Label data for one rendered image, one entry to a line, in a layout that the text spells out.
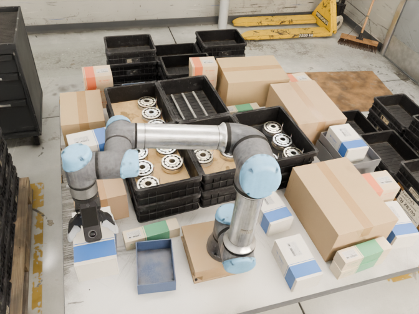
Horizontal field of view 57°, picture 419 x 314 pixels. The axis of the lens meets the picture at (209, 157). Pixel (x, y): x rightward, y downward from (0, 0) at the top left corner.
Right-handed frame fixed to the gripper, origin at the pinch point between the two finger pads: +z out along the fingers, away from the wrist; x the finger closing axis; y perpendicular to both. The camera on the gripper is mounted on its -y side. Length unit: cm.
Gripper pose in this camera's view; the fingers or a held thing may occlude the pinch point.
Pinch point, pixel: (94, 239)
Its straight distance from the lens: 128.3
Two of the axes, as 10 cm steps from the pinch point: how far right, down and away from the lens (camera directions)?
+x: -9.6, 1.4, -2.5
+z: -0.7, 7.3, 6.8
